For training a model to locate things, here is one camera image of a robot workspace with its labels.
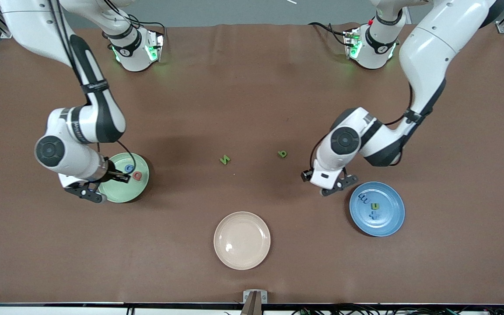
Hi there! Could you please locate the light green plate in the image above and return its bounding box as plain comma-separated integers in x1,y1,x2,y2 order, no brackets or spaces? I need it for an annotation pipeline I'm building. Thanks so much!
98,152,150,203

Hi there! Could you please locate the brown table mat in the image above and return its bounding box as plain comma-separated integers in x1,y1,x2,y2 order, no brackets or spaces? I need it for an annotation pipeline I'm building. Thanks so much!
0,23,504,305

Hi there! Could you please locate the beige plate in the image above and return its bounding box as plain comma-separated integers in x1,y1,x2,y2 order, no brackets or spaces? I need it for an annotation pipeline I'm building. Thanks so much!
213,211,271,270

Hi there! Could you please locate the blue plate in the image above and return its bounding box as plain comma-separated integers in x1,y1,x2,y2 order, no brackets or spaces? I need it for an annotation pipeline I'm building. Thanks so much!
349,182,406,237

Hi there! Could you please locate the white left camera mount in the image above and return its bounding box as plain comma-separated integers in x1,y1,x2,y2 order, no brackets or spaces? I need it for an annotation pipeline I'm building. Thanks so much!
311,158,345,189

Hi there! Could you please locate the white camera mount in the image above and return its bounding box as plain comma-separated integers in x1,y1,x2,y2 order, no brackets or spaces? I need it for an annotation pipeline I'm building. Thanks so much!
311,158,345,189
58,172,82,189

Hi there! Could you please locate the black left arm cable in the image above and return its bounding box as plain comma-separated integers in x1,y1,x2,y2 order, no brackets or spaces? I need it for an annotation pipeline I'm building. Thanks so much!
310,83,413,175

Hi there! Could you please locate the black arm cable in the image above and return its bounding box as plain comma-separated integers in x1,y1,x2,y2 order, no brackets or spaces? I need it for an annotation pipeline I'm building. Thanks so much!
46,0,137,176
310,83,413,175

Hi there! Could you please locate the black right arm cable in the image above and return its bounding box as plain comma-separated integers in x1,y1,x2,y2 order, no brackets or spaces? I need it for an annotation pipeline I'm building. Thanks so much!
46,0,137,176

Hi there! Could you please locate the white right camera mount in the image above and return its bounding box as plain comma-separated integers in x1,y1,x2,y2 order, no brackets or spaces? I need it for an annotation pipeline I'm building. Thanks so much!
58,172,82,189

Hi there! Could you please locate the silver metal bracket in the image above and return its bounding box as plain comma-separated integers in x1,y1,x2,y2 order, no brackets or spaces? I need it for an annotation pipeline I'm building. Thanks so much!
243,290,268,304

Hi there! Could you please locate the black left base cable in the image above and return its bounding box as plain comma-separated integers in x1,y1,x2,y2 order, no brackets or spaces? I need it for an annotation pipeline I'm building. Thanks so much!
308,21,350,46

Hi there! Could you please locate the black base cable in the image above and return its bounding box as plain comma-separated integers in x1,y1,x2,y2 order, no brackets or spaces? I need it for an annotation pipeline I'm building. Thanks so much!
101,0,166,42
308,21,350,46

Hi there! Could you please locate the black right base cable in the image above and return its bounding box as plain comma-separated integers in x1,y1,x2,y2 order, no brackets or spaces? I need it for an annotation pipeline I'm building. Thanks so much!
101,0,166,42

